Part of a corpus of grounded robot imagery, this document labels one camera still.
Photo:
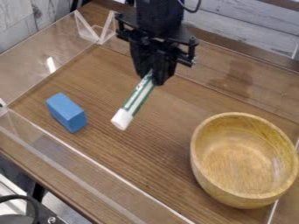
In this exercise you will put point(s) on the clear acrylic corner bracket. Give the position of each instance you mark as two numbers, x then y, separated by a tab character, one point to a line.
93	32

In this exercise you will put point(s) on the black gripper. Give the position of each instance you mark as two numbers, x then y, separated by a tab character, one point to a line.
165	48

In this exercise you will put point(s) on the black metal bracket with bolt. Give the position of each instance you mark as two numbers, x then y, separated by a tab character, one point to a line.
49	217

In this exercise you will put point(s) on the brown wooden bowl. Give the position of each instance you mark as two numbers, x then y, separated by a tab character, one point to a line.
244	160

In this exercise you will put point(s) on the green and white marker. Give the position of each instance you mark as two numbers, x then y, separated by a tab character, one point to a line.
125	115

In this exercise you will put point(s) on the blue rectangular block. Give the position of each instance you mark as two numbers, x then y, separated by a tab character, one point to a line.
67	112

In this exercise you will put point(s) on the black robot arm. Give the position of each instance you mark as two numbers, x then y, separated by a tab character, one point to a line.
158	14

